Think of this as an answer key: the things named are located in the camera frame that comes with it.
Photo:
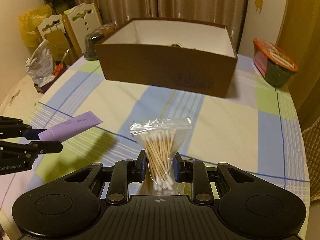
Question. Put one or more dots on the brown cardboard box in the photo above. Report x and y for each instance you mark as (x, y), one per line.
(139, 52)

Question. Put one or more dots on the quilted tan chair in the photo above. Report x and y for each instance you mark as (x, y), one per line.
(311, 143)

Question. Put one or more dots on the cotton swab bag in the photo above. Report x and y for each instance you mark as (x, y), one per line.
(161, 139)

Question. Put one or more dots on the dark red tray box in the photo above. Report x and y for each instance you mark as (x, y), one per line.
(48, 81)

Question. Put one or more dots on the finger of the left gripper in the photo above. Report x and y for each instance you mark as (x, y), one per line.
(32, 134)
(46, 147)

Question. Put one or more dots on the yellow plastic bag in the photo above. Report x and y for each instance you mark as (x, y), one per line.
(29, 21)

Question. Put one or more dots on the red instant noodle bowl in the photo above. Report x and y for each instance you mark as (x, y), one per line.
(275, 66)

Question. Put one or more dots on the purple cream tube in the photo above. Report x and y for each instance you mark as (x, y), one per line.
(70, 128)

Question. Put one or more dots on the crumpled white plastic bag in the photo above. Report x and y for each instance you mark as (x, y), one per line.
(41, 64)

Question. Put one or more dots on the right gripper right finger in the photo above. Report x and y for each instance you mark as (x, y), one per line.
(193, 172)

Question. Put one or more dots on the dark purple scrunchie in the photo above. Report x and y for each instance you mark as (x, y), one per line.
(177, 45)

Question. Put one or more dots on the cardboard carton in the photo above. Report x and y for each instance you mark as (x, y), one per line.
(58, 45)

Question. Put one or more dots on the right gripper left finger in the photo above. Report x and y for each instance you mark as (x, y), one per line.
(125, 172)

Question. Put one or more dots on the yellow curtain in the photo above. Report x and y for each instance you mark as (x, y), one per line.
(299, 39)

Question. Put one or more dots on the dark wrapped noodle bowl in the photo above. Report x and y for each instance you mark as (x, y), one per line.
(94, 37)

